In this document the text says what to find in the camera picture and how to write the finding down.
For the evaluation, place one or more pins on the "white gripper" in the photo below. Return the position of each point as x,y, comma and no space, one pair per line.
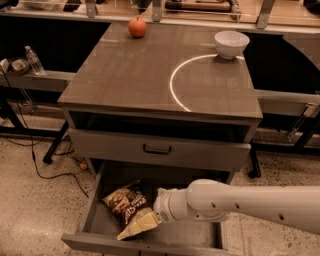
162,206

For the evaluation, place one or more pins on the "closed top drawer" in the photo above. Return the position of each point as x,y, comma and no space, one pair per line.
186,153

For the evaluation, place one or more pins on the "open middle drawer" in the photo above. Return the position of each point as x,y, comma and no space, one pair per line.
98,228

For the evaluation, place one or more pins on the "grey drawer cabinet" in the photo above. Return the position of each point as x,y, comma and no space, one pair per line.
170,83

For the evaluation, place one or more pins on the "black drawer handle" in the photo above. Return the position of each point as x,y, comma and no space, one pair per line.
148,150

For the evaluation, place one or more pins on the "grey side shelf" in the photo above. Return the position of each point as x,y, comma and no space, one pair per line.
52,81

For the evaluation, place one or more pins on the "small bowl with items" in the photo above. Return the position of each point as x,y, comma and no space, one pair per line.
18,66

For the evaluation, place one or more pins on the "brown chip bag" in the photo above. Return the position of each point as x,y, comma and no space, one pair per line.
130,207

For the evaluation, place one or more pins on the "red apple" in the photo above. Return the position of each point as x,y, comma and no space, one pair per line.
137,27

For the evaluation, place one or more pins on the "white bowl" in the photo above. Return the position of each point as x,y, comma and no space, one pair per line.
230,44

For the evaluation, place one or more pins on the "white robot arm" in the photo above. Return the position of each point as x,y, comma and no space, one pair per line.
207,200

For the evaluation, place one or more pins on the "clear water bottle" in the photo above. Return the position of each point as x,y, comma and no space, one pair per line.
34,61

